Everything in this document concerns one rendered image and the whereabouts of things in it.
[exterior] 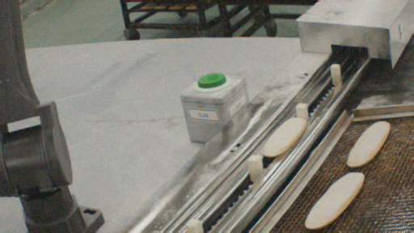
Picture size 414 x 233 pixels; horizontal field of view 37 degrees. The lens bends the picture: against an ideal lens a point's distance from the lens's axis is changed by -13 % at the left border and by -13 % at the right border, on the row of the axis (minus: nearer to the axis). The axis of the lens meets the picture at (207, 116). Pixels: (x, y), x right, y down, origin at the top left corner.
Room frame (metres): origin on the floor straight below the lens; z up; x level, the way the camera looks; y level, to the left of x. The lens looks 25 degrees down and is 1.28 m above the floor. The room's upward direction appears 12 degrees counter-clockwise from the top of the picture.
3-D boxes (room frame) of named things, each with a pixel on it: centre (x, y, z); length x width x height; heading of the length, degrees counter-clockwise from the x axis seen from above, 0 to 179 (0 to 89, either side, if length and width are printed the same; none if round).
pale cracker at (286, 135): (0.80, -0.09, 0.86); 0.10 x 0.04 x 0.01; 144
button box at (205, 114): (0.91, -0.02, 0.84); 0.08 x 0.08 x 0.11; 54
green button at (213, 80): (0.91, -0.02, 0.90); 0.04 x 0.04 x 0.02
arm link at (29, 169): (0.68, 0.21, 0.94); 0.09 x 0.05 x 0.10; 2
